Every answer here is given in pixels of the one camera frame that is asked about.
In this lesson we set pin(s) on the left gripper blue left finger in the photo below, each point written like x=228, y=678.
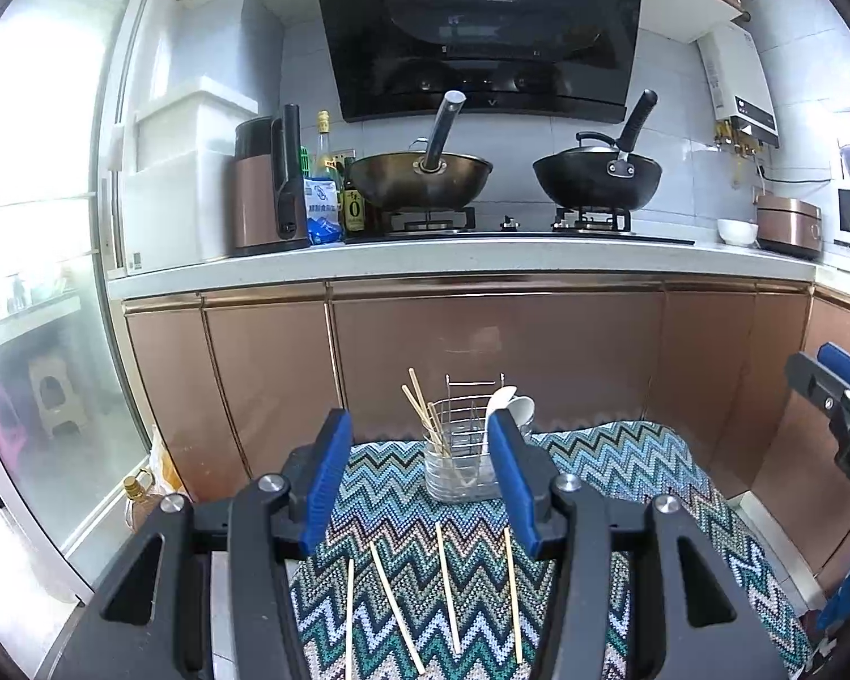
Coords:
x=321, y=479

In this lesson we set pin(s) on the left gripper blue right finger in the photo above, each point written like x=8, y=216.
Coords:
x=512, y=466

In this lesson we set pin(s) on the pale blue ceramic spoon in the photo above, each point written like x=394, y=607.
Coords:
x=523, y=410

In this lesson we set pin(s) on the cream white ceramic spoon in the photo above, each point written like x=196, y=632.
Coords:
x=499, y=400

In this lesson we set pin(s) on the cream chopstick short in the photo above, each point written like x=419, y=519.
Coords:
x=513, y=597

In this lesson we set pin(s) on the cream chopstick tall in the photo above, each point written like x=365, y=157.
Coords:
x=448, y=589

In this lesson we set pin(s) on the cream chopstick curved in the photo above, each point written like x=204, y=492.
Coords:
x=396, y=610

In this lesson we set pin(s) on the copper lower cabinets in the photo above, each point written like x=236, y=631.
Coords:
x=237, y=378

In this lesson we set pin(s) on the zigzag knitted mat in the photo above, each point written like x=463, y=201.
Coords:
x=606, y=552

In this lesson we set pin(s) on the amber cooking oil bottle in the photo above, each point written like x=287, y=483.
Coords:
x=141, y=497

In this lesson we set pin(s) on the copper rice cooker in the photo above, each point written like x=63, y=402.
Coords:
x=789, y=226

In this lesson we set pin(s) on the white bowl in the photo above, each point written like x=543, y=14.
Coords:
x=737, y=233

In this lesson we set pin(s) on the black gas stove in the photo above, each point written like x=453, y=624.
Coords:
x=581, y=224

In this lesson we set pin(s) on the dark sauce bottle yellow label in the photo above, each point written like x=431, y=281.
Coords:
x=354, y=210

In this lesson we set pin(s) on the copper knife block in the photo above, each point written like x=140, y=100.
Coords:
x=269, y=212

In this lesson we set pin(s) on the blue white salt bag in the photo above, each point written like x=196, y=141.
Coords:
x=323, y=216

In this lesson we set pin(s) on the white plastic stool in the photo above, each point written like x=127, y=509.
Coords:
x=59, y=405

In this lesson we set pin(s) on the green cap bottle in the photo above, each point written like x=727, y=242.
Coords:
x=305, y=162

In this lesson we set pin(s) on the black wok with lid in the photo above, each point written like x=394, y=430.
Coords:
x=603, y=172

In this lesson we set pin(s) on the clear bottle yellow cap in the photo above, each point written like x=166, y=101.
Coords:
x=324, y=165

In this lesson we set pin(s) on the white water heater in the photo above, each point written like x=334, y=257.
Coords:
x=745, y=119

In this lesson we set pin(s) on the black range hood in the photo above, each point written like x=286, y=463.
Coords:
x=544, y=57

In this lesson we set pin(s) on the wire utensil holder clear cup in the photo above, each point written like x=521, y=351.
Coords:
x=461, y=410

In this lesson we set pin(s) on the bronze wok with handle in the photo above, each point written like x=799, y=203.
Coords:
x=430, y=180

